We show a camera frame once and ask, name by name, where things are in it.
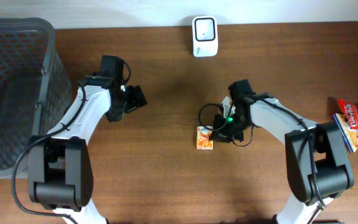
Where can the yellow snack bag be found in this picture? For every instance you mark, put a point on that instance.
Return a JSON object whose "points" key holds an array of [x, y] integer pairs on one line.
{"points": [[350, 136]]}

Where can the white barcode scanner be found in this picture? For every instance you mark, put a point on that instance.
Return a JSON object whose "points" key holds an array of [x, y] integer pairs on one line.
{"points": [[205, 36]]}

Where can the orange tissue pack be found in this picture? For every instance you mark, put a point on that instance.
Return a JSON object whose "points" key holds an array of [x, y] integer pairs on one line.
{"points": [[202, 138]]}

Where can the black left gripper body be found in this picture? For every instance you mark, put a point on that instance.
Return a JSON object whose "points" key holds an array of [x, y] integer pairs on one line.
{"points": [[134, 99]]}

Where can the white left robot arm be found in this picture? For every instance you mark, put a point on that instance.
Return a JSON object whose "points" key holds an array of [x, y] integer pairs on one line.
{"points": [[60, 176]]}

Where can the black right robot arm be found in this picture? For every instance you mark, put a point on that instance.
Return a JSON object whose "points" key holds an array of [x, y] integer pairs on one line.
{"points": [[318, 166]]}

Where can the grey plastic mesh basket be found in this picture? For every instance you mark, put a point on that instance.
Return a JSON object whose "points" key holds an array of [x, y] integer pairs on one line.
{"points": [[35, 89]]}

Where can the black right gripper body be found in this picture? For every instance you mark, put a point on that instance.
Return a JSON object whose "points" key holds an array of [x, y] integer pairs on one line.
{"points": [[221, 132]]}

